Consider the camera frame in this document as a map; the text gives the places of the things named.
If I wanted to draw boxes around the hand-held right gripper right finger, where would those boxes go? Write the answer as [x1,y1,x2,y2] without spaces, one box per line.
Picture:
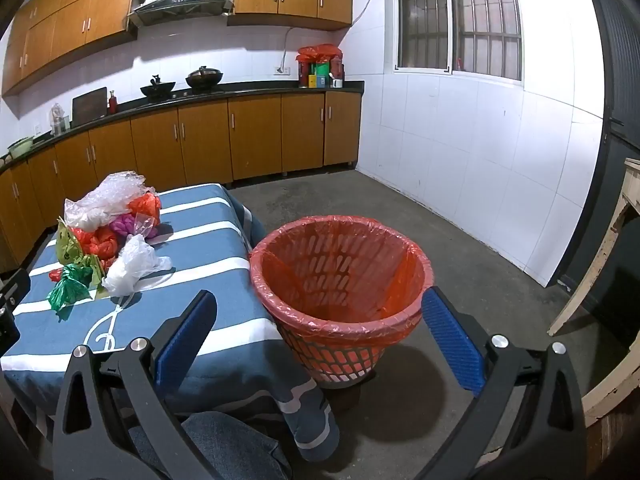
[415,286,586,480]

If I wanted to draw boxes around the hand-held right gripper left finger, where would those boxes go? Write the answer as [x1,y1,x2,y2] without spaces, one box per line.
[52,290,231,480]

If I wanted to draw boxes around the yellow-green plastic bag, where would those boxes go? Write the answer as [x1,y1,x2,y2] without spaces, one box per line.
[55,216,85,266]

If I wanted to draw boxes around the olive green plastic bag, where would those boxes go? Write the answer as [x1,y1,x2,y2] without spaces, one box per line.
[80,254,107,288]

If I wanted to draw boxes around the white plastic bag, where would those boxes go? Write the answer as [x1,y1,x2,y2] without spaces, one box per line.
[101,233,172,297]

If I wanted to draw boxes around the red plastic bag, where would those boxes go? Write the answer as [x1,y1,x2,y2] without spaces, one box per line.
[296,44,343,66]
[70,225,123,271]
[126,192,164,226]

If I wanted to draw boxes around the red plastic mesh waste basket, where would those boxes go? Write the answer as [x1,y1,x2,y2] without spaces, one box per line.
[248,215,435,391]

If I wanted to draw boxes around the small clear plastic bag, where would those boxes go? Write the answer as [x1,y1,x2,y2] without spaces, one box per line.
[127,212,162,242]

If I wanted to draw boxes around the purple plastic bag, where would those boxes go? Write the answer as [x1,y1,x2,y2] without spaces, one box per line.
[109,214,146,237]

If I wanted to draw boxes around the blue white striped tablecloth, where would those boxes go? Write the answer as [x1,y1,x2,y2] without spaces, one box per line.
[0,183,341,462]

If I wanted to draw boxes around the person's leg in jeans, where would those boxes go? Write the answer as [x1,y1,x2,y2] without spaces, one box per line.
[127,410,293,480]

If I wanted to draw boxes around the glass jar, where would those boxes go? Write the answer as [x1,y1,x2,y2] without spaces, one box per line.
[49,103,71,135]

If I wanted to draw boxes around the wooden base cabinets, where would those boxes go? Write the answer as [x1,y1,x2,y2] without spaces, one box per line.
[0,91,362,273]

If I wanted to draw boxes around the dark wooden cutting board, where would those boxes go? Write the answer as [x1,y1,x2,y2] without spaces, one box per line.
[71,86,109,127]

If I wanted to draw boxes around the black open wok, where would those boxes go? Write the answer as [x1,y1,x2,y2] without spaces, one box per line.
[140,75,177,98]

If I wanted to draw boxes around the dark kitchen countertop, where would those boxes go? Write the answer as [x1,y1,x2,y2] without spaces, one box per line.
[0,81,365,173]

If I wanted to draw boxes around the black wok with lid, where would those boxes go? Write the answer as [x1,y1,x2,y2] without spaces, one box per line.
[185,66,224,92]

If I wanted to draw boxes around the dark metal door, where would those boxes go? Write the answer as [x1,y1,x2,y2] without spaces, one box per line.
[545,0,640,356]

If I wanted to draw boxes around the red plastic bag on boxes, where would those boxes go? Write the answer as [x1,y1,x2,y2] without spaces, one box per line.
[296,44,343,66]

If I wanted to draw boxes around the barred window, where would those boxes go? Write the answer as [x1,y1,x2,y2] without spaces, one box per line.
[392,0,523,81]

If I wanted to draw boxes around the worn wooden table frame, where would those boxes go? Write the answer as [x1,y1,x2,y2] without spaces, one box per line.
[547,157,640,428]

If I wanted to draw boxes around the wooden wall cabinets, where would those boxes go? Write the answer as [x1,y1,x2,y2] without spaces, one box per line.
[1,0,353,97]

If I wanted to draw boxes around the white cable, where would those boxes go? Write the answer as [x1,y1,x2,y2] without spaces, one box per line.
[280,0,398,73]

